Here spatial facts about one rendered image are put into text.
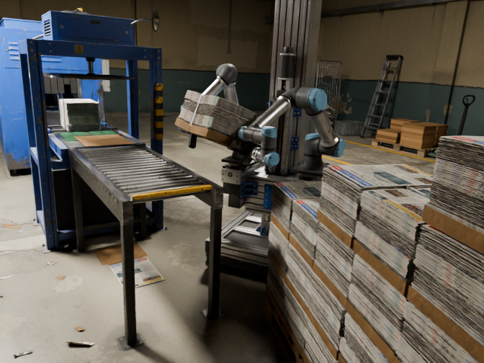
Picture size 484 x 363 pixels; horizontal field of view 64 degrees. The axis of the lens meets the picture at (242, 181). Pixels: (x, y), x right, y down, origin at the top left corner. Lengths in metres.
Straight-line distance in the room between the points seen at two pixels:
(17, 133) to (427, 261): 4.96
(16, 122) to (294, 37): 3.74
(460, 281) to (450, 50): 8.09
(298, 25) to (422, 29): 6.88
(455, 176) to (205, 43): 11.16
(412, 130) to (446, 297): 7.12
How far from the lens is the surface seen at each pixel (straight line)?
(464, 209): 1.01
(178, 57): 11.56
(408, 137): 8.17
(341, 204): 1.49
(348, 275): 1.49
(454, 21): 9.04
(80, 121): 3.93
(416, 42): 9.51
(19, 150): 5.51
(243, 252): 2.75
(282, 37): 2.75
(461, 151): 1.02
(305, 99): 2.16
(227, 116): 2.13
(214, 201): 2.12
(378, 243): 1.28
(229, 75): 2.62
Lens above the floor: 1.42
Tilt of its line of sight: 16 degrees down
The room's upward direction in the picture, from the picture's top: 3 degrees clockwise
